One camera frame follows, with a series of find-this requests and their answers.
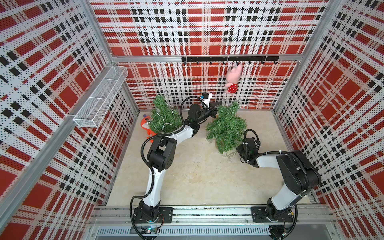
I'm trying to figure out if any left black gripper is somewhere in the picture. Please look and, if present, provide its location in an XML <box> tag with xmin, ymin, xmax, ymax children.
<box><xmin>195</xmin><ymin>101</ymin><xmax>222</xmax><ymax>124</ymax></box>

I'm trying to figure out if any small green christmas tree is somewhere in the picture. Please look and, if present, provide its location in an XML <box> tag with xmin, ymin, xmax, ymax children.
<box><xmin>146</xmin><ymin>94</ymin><xmax>184</xmax><ymax>134</ymax></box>
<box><xmin>205</xmin><ymin>101</ymin><xmax>248</xmax><ymax>154</ymax></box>

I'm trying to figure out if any clear star string light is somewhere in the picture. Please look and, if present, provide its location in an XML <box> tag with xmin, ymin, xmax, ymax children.
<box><xmin>143</xmin><ymin>101</ymin><xmax>184</xmax><ymax>134</ymax></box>

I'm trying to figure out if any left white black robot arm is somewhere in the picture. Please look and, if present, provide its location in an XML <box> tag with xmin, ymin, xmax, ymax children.
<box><xmin>130</xmin><ymin>93</ymin><xmax>219</xmax><ymax>223</ymax></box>

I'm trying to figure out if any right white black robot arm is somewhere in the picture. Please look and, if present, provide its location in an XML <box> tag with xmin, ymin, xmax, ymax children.
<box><xmin>236</xmin><ymin>129</ymin><xmax>322</xmax><ymax>222</ymax></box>

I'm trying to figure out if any pink pig plush toy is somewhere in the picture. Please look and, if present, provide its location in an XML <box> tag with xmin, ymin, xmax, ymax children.
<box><xmin>225</xmin><ymin>64</ymin><xmax>243</xmax><ymax>94</ymax></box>

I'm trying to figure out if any red shark plush toy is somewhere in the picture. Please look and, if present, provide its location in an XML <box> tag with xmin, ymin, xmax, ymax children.
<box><xmin>140</xmin><ymin>115</ymin><xmax>157</xmax><ymax>139</ymax></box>

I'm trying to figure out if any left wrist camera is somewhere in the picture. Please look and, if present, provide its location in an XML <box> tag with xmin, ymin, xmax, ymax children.
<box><xmin>201</xmin><ymin>92</ymin><xmax>212</xmax><ymax>109</ymax></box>

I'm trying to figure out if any black wall hook rail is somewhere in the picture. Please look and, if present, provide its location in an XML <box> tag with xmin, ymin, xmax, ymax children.
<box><xmin>181</xmin><ymin>56</ymin><xmax>280</xmax><ymax>63</ymax></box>

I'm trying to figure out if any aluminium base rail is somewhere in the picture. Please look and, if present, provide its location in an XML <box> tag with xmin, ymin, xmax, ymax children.
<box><xmin>85</xmin><ymin>205</ymin><xmax>342</xmax><ymax>240</ymax></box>

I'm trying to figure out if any white wire mesh basket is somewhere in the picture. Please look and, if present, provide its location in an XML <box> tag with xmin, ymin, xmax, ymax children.
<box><xmin>74</xmin><ymin>66</ymin><xmax>128</xmax><ymax>128</ymax></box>

